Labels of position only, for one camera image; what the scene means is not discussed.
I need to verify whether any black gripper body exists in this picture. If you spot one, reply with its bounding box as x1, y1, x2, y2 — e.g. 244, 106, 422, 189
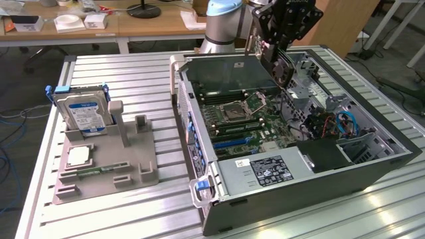
273, 0, 316, 43

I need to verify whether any graphics card with fan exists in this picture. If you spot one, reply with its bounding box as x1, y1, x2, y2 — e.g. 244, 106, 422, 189
244, 27, 297, 88

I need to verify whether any wooden cabinet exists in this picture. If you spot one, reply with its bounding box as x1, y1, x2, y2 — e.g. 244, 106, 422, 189
292, 0, 381, 58

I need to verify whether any cardboard box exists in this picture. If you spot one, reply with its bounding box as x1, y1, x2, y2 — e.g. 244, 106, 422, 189
192, 0, 213, 18

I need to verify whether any white booklet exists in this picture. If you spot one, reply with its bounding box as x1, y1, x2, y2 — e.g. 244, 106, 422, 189
180, 9, 209, 30

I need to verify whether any metal socket cover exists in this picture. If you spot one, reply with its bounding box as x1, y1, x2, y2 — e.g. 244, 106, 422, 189
244, 91, 268, 115

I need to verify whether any metal drive cage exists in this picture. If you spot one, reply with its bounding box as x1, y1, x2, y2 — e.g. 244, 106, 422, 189
281, 73, 333, 125

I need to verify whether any CPU socket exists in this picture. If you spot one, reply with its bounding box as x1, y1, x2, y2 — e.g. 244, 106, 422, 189
221, 101, 248, 120

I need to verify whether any black lamp base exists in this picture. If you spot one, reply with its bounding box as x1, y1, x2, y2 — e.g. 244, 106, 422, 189
126, 0, 162, 19

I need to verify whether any black floor stand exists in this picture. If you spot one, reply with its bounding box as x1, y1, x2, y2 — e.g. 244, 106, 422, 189
377, 74, 425, 100

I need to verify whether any green motherboard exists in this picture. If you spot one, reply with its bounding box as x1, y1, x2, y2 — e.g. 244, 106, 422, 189
192, 83, 300, 161

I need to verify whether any black RAM stick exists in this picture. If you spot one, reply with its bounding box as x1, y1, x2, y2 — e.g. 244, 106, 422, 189
214, 120, 262, 133

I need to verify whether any long blue expansion slot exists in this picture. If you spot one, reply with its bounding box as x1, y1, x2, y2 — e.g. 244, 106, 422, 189
212, 137, 253, 149

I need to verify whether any small white labelled box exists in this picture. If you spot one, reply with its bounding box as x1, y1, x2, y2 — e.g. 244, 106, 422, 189
82, 13, 109, 29

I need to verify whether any black plastic shroud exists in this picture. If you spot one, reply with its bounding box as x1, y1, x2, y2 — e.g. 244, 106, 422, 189
294, 138, 354, 174

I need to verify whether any grey disk bay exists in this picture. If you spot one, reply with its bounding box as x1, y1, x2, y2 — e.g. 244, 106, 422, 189
334, 131, 399, 165

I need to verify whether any grey power supply unit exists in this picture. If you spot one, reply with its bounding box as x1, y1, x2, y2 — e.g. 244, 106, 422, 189
217, 146, 314, 196

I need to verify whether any hard disk with blue caddy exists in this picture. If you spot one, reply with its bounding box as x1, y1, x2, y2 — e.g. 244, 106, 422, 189
44, 84, 110, 137

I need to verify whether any black office chair base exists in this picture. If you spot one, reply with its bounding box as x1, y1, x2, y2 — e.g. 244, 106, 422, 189
18, 46, 69, 73

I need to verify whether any wooden desk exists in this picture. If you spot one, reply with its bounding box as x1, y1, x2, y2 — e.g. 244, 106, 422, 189
0, 0, 300, 48

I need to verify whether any grey parts rack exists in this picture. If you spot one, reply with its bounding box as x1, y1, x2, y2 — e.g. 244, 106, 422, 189
52, 101, 160, 205

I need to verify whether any black open PC case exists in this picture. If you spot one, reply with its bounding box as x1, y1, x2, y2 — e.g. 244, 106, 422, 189
169, 48, 423, 237

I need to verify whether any black and white box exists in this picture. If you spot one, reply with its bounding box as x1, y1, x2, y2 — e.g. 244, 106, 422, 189
8, 15, 45, 32

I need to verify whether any silver CPU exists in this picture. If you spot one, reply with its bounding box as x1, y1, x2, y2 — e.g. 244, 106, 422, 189
65, 146, 93, 167

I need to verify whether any green RAM stick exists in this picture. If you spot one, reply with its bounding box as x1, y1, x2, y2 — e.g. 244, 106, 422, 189
76, 163, 129, 175

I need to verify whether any white table frame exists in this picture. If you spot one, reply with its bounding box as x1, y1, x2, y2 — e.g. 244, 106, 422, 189
363, 0, 425, 68

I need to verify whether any blue wire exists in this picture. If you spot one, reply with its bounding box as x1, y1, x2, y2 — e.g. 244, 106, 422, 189
336, 111, 361, 136

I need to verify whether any blue floor cable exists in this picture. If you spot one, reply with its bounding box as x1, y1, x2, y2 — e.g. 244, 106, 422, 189
0, 117, 28, 215

